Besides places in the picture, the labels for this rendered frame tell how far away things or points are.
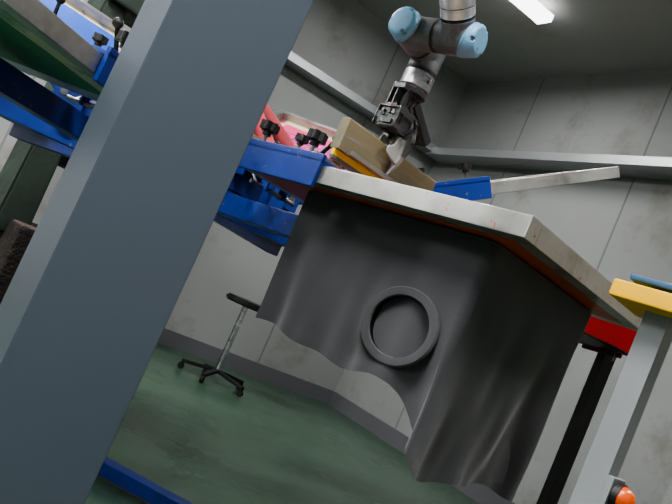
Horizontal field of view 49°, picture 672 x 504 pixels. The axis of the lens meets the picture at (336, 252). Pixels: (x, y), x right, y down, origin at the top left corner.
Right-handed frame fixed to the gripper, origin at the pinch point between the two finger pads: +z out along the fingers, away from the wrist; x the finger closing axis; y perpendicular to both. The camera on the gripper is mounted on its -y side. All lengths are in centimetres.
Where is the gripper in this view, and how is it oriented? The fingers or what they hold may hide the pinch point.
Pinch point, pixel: (384, 170)
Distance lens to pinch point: 178.8
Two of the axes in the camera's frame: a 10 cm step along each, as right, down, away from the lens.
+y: -6.1, -3.4, -7.2
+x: 6.8, 2.4, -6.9
